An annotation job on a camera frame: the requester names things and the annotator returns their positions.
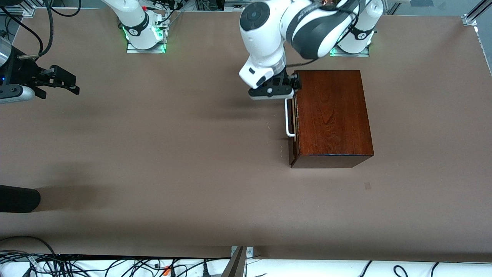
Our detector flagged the wooden drawer with white handle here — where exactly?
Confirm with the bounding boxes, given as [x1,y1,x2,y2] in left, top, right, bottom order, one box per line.
[285,71,300,169]

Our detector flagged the dark brown wooden cabinet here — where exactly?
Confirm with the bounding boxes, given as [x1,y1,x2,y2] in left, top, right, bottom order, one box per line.
[293,70,374,169]

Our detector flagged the black cylindrical object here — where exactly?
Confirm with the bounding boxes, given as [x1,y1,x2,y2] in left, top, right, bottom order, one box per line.
[0,185,41,213]

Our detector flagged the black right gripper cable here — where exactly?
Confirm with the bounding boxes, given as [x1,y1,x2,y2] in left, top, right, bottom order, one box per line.
[17,0,54,60]

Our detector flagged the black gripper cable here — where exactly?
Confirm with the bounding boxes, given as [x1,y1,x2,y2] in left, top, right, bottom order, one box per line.
[286,57,319,69]
[17,0,54,60]

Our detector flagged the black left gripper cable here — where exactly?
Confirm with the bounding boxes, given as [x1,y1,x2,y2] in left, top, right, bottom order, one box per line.
[286,57,319,69]

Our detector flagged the aluminium frame bar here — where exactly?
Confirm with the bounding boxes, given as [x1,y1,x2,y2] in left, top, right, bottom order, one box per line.
[0,0,36,18]
[462,0,492,27]

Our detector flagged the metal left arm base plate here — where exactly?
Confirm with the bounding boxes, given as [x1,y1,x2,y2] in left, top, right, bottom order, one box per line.
[330,46,370,57]

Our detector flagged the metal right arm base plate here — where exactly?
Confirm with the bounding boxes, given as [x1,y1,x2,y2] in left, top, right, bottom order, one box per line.
[126,38,166,53]

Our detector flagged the tangled black cables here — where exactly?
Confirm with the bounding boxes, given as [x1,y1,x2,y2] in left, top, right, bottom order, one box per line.
[0,235,231,277]

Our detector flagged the aluminium profile post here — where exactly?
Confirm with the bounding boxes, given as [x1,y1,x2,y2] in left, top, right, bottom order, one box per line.
[222,246,253,277]

